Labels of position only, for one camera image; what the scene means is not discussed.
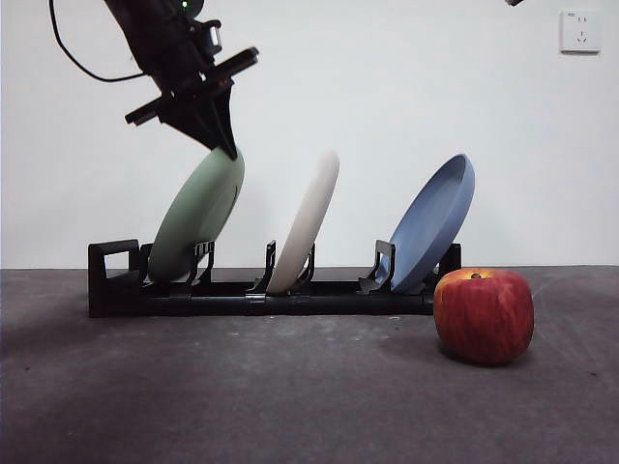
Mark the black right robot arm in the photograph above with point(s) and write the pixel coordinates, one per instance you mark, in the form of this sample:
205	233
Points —
513	2

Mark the cream white round plate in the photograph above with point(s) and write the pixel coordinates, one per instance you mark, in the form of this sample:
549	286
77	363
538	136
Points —
309	217

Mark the black plate rack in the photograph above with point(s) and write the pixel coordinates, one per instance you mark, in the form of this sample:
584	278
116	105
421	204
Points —
217	305

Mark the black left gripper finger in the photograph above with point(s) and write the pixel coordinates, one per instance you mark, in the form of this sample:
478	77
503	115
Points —
227	130
193	121

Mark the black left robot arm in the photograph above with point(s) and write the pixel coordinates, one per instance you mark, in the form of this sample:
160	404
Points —
145	29

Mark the red apple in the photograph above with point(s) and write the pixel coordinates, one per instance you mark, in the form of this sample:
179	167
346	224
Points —
483	319

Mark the white wall socket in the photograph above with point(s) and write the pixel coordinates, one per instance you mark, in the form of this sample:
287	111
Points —
580	32

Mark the light green round plate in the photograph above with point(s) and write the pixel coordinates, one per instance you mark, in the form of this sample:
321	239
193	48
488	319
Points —
198	217

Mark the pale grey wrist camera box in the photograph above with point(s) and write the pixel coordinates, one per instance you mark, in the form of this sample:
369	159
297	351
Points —
213	36

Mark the blue round plate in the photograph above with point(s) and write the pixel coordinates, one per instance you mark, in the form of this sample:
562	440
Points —
430	232

